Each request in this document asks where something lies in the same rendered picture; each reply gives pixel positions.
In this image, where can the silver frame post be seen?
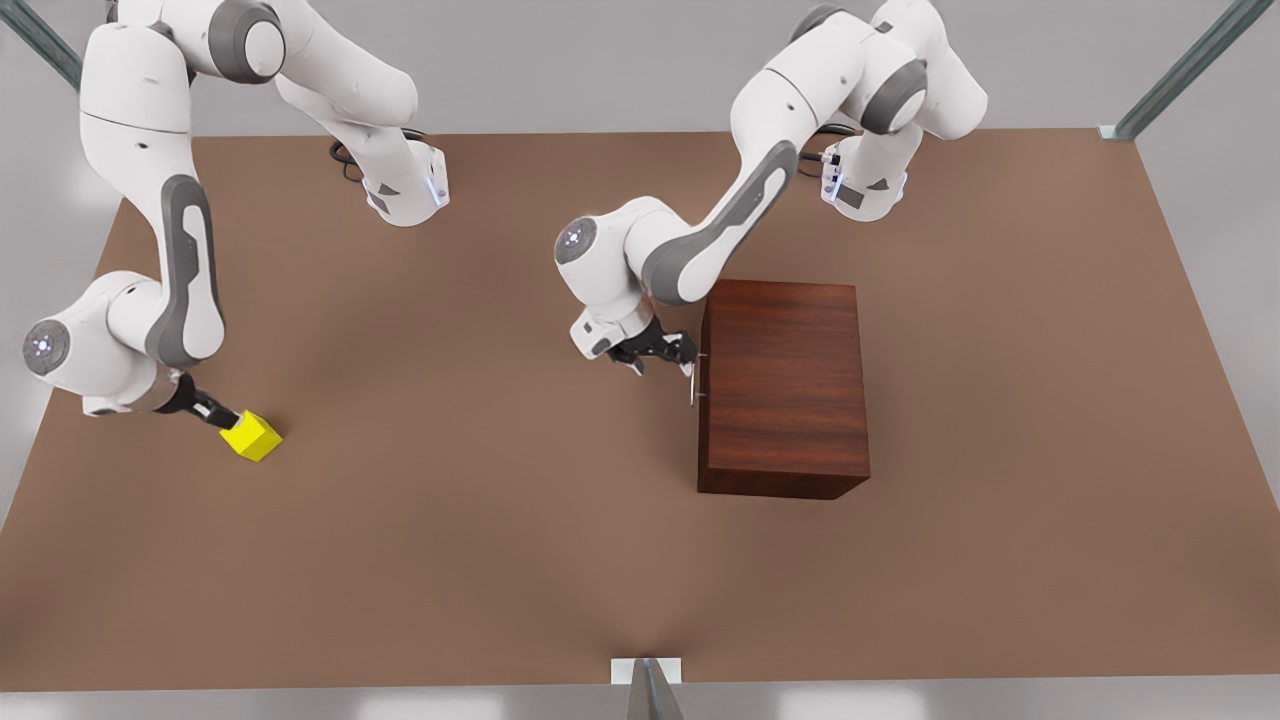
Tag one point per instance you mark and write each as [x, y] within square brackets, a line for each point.
[1180, 72]
[651, 690]
[40, 40]

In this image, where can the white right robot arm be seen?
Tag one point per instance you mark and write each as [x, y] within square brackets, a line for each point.
[150, 170]

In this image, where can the yellow cube block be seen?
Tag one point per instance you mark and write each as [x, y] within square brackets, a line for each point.
[252, 436]

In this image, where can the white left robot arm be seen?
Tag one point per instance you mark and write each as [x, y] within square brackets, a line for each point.
[700, 240]

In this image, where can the dark wooden drawer cabinet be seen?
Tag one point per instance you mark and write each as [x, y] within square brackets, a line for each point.
[785, 385]

